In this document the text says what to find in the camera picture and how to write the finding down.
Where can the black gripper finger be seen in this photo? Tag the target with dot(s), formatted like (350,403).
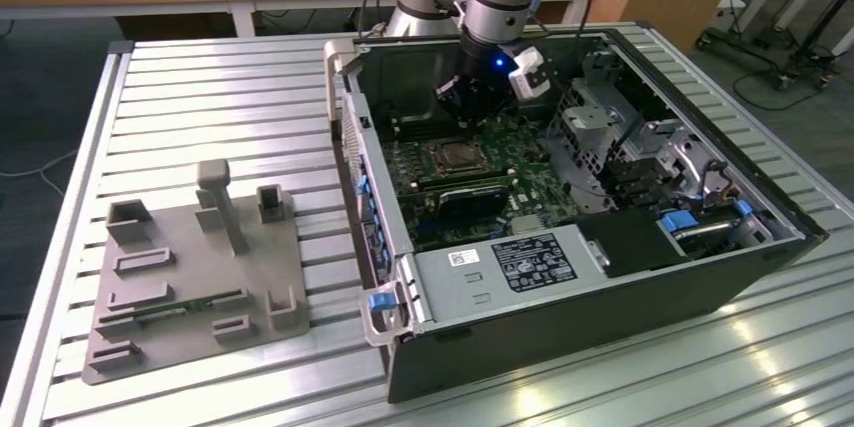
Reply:
(487,107)
(452,94)

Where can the silver CPU with green rim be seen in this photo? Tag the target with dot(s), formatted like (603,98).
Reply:
(460,157)

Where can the black RAM slot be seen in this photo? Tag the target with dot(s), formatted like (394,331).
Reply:
(407,132)
(407,123)
(407,127)
(407,119)

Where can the CPU socket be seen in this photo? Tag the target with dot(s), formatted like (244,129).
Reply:
(434,167)

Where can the installed RAM stick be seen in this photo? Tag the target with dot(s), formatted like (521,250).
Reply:
(467,179)

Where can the green motherboard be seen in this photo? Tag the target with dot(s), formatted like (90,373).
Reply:
(534,182)

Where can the silver metal drive cage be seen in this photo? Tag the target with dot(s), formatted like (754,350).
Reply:
(587,157)

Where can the black graphics card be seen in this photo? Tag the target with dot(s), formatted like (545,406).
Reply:
(470,206)

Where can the blue card retention clip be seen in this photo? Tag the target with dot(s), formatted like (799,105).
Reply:
(376,231)
(362,184)

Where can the silver chipset heatsink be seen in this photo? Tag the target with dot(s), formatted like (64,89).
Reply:
(529,223)

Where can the black plastic shroud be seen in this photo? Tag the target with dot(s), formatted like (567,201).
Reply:
(627,242)

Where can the silver power supply unit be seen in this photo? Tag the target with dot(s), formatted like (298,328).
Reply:
(460,297)

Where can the silver cylindrical bar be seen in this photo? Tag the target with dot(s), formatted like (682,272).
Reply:
(707,229)

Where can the blue case latch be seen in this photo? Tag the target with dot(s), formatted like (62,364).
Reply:
(380,302)

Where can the small blue clip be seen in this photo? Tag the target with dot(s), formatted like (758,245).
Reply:
(742,209)

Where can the grey parts rack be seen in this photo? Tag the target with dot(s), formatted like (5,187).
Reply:
(200,257)

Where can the black PC case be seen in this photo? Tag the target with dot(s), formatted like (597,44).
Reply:
(601,342)

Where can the green RAM stick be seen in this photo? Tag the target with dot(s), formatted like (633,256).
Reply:
(176,308)

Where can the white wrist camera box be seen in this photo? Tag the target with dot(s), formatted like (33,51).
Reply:
(533,79)

